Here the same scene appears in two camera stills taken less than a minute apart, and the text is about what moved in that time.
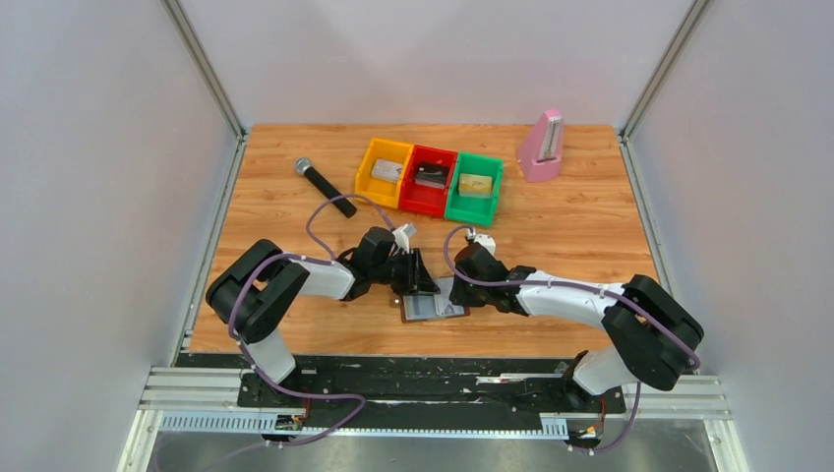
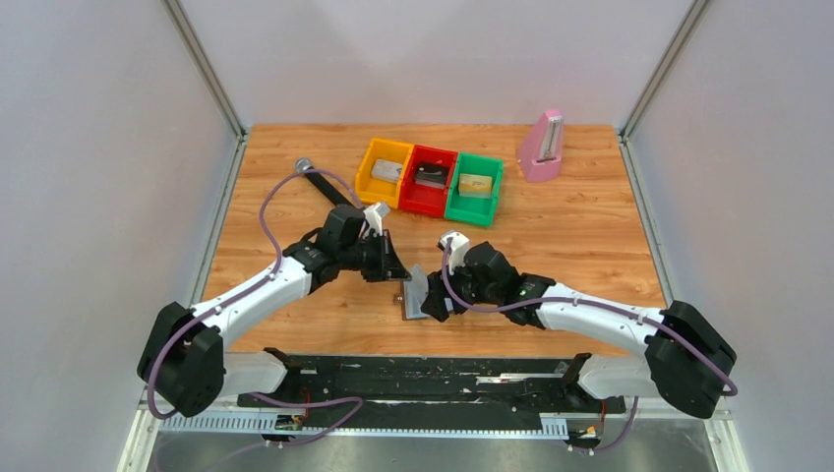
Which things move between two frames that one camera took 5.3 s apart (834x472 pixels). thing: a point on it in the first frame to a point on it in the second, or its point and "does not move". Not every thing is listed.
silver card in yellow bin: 387,170 does not move
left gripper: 417,278 to 388,266
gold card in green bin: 475,186 does not move
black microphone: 303,166 does not move
